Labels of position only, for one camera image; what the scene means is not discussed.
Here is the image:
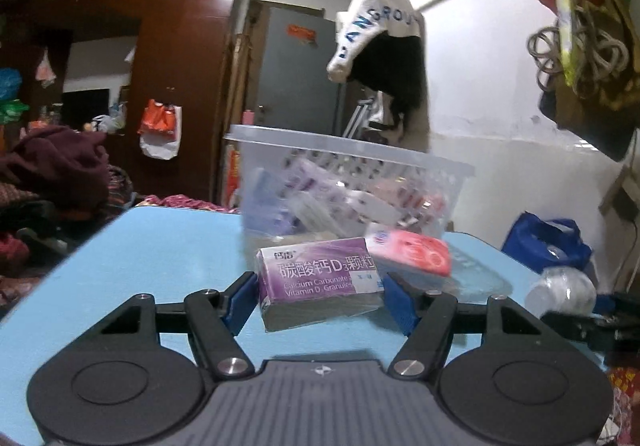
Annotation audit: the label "pink patterned blanket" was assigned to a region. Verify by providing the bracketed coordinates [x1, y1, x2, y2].
[131, 193, 242, 215]

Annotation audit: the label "white lettered sweatshirt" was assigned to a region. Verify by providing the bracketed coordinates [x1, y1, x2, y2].
[326, 0, 422, 83]

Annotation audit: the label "small purple box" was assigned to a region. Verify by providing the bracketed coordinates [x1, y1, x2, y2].
[248, 169, 292, 233]

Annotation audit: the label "orange plastic bag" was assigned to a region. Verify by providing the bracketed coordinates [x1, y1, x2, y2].
[137, 98, 179, 135]

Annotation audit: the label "black monitor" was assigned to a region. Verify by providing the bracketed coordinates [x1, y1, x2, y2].
[60, 88, 111, 125]

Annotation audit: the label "blue tote bag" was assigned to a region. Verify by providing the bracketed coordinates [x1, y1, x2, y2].
[500, 211, 594, 278]

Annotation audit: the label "white paper packet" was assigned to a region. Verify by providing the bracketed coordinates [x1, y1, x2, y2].
[344, 189, 402, 228]

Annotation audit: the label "blue plastic bag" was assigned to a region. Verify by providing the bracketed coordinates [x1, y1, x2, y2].
[0, 67, 24, 103]

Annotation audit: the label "white plastic bag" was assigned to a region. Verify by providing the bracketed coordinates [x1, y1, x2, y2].
[138, 103, 182, 161]

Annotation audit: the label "coiled beige rope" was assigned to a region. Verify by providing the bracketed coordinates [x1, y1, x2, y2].
[526, 10, 632, 100]

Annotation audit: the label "pile of dark clothes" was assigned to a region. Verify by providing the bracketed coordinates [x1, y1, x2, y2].
[0, 166, 136, 312]

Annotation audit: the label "large purple white medicine box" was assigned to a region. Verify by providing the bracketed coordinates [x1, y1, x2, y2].
[256, 236, 387, 333]

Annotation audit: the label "pink white box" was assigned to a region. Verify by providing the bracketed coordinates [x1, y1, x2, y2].
[364, 223, 452, 278]

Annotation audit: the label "grey door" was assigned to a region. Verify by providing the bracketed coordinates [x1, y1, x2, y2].
[259, 5, 352, 136]

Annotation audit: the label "red patterned cloth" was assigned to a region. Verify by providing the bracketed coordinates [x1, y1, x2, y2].
[606, 365, 640, 446]

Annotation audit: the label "small pink white bag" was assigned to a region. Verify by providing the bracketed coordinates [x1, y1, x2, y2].
[34, 48, 57, 88]

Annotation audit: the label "metal folding frame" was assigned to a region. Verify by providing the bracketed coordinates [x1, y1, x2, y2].
[341, 95, 379, 140]

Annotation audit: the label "yellow green striped strap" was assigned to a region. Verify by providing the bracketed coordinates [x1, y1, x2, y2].
[541, 0, 597, 88]

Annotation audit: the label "brown hanging bag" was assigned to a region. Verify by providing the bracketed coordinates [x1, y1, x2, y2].
[539, 0, 640, 163]

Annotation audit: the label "black jacket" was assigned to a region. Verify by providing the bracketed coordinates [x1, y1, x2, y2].
[346, 33, 432, 153]

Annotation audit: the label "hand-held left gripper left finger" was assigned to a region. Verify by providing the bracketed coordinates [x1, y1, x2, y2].
[92, 271, 259, 381]

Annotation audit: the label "brown wooden wardrobe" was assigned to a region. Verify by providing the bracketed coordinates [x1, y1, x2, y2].
[0, 0, 247, 213]

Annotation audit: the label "maroon garment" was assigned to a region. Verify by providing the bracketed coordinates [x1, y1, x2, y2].
[0, 125, 112, 200]

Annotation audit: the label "white plastic lattice basket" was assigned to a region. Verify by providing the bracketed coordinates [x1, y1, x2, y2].
[223, 124, 476, 241]

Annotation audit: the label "clear plastic bag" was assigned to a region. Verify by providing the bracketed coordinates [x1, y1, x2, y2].
[524, 266, 597, 320]

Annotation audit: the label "green plastic bag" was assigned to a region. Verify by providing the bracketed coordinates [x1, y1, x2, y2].
[0, 98, 32, 125]

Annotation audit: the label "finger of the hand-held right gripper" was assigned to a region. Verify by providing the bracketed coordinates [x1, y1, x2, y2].
[596, 293, 640, 315]
[541, 310, 640, 368]

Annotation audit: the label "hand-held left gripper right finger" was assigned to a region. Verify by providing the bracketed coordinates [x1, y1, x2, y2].
[382, 273, 547, 380]

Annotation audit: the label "wooden sticks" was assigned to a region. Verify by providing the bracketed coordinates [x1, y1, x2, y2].
[226, 0, 262, 208]

